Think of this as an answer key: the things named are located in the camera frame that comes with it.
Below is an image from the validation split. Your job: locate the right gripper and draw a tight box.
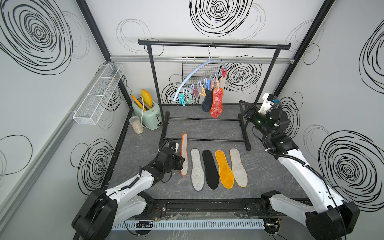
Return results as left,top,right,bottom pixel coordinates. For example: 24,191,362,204
239,99,271,141

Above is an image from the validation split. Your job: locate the grey orange-edged insole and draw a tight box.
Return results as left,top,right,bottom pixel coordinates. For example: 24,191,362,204
181,133,189,176

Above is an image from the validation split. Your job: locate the dark grey felt insole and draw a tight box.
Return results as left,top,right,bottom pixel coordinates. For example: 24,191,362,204
202,90,213,112

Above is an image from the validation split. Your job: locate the grey black-backed insole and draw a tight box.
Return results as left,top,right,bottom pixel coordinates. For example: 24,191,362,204
203,150,219,190

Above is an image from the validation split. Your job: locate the orange fuzzy insole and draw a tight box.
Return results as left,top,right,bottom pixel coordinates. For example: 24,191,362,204
215,150,235,189
191,149,205,192

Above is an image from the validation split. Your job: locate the light blue clip hanger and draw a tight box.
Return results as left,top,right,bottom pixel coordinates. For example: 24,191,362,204
172,43,227,102

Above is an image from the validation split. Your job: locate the grey felt yellow-edged insole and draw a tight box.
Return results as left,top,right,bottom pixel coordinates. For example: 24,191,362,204
230,149,248,188

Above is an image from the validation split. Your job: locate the black garment rack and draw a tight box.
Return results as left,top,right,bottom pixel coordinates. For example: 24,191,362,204
138,39,291,152

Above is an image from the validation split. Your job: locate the white knitted insole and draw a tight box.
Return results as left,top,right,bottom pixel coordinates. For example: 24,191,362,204
220,77,227,90

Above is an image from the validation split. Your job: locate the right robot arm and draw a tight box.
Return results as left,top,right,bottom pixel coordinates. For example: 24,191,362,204
239,93,360,240

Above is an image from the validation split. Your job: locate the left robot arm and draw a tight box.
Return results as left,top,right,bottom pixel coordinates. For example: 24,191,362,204
72,140,185,240

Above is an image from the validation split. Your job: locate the red white patterned insole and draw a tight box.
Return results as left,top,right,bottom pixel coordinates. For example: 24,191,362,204
211,88,223,118

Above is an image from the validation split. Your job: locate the mint green toaster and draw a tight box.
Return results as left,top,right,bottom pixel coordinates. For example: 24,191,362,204
132,102,163,130

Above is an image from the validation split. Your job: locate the red clothespin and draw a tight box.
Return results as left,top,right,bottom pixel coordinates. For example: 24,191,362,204
222,68,228,78

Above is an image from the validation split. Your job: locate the blue clothespin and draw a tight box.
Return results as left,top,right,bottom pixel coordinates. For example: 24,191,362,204
205,79,212,91

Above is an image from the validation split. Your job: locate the tan clothespin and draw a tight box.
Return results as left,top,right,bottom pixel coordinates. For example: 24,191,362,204
199,86,206,97

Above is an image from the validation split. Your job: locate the translucent plastic cup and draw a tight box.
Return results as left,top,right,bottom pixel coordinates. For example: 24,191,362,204
129,116,144,134

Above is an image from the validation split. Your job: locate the yellow toast slice leaning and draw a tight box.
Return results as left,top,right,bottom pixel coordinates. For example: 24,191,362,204
131,95,147,111

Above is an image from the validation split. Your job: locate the purple clothespin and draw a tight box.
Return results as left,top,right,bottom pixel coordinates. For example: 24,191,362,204
193,87,199,99

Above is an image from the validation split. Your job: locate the mint green clothespin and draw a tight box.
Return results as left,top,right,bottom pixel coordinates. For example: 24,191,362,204
187,93,194,104

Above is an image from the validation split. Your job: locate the teal clothespin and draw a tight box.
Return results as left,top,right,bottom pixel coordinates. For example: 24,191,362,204
179,94,186,106

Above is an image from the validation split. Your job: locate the black wire wall basket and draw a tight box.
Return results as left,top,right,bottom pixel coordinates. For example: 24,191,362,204
182,57,222,87

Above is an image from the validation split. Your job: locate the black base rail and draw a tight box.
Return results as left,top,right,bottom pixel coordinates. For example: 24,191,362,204
137,198,282,218

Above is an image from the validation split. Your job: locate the white slotted cable duct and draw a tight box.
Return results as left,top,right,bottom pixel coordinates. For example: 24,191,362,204
112,219,266,231

